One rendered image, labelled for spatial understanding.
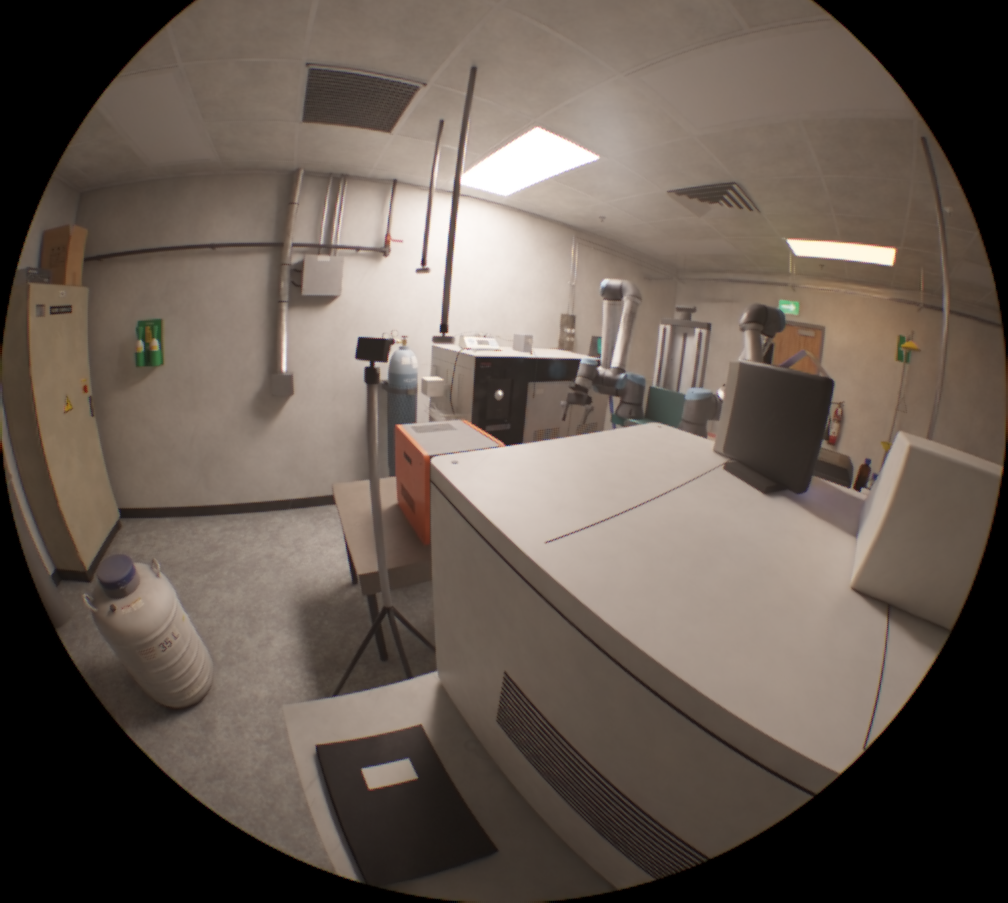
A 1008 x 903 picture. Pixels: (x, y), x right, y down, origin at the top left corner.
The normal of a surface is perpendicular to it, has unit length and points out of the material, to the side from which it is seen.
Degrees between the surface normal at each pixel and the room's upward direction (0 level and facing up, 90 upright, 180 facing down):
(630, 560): 0
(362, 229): 90
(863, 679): 0
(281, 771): 0
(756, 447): 90
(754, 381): 90
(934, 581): 90
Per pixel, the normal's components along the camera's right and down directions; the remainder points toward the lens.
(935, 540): -0.84, 0.05
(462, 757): 0.08, -0.97
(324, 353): 0.53, 0.22
